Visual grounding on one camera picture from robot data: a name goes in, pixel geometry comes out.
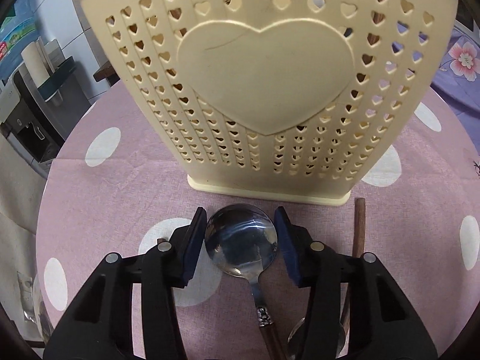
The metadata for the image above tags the brown wooden chopstick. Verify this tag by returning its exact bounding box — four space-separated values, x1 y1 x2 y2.
340 197 366 336

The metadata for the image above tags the steel spoon wooden handle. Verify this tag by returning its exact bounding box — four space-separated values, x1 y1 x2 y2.
204 204 287 359

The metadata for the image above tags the grey steel spoon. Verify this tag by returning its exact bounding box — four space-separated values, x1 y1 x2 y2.
287 318 346 360

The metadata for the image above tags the pink polka dot tablecloth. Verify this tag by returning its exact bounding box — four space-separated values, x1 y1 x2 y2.
37 84 479 359

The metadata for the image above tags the water dispenser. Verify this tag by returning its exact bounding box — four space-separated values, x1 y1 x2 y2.
0 39 91 179

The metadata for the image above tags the purple floral cloth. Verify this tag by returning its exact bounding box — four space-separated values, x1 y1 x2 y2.
431 26 479 146

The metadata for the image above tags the cream heart utensil holder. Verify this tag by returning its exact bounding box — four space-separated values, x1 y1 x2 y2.
78 0 458 206

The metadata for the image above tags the paper cup holder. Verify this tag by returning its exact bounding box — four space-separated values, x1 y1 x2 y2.
21 38 76 106

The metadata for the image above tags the blue water bottle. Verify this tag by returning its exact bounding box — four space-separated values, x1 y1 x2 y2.
0 0 40 81

